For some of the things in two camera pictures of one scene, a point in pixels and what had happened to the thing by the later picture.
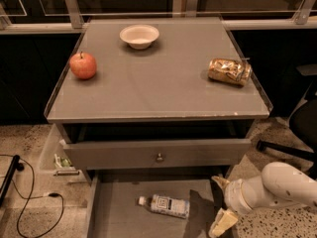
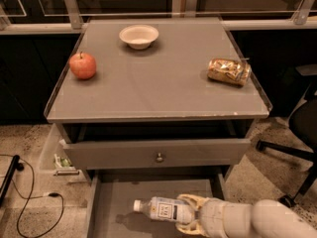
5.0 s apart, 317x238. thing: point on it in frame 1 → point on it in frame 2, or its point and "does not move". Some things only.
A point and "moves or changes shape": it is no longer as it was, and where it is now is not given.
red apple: (82, 65) does not move
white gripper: (234, 195) → (212, 215)
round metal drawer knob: (159, 158) does not move
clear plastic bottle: (169, 205) moves or changes shape
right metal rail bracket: (302, 15) does not move
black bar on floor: (16, 165) does not move
